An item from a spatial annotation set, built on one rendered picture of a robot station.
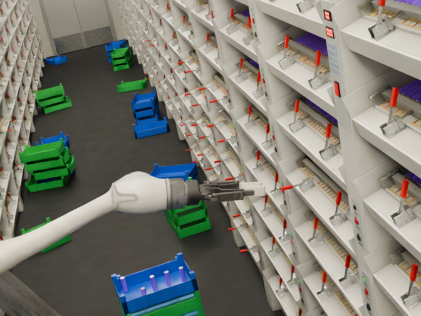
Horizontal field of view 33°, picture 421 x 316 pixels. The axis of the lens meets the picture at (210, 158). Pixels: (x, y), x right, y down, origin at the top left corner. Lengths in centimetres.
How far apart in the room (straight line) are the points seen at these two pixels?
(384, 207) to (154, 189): 73
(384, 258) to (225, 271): 212
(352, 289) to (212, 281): 175
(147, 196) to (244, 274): 173
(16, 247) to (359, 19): 112
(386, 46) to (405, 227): 38
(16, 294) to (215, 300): 146
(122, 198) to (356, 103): 78
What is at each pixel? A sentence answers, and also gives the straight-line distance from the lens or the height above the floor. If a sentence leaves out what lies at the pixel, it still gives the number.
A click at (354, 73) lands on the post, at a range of 153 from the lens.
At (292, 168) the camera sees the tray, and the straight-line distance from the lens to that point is 231.
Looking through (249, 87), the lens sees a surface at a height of 113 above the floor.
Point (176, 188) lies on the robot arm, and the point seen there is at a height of 106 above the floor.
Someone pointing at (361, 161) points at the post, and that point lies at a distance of 159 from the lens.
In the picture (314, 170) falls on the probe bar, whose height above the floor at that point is 98.
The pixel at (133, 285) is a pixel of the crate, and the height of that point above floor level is 40.
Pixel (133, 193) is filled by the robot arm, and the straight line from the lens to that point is 202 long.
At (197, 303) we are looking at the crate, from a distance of 286.
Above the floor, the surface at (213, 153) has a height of 38.
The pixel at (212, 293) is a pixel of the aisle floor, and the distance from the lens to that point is 359.
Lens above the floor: 181
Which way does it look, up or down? 20 degrees down
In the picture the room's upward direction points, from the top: 12 degrees counter-clockwise
